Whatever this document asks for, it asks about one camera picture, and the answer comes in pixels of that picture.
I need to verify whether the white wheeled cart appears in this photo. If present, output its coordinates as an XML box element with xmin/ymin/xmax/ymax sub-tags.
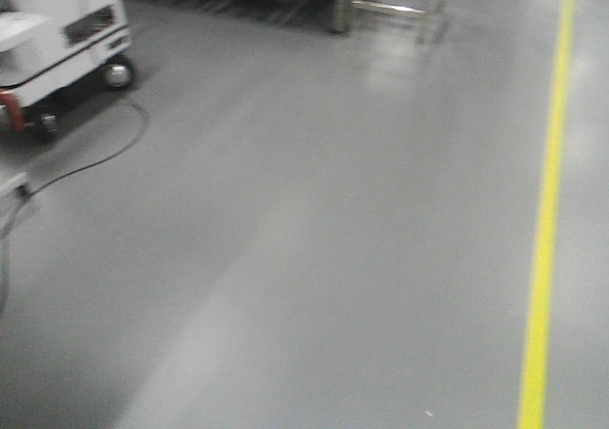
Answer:
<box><xmin>1</xmin><ymin>0</ymin><xmax>136</xmax><ymax>142</ymax></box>

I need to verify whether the black floor cable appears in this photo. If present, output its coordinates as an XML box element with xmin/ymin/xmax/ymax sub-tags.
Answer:
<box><xmin>0</xmin><ymin>98</ymin><xmax>151</xmax><ymax>316</ymax></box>

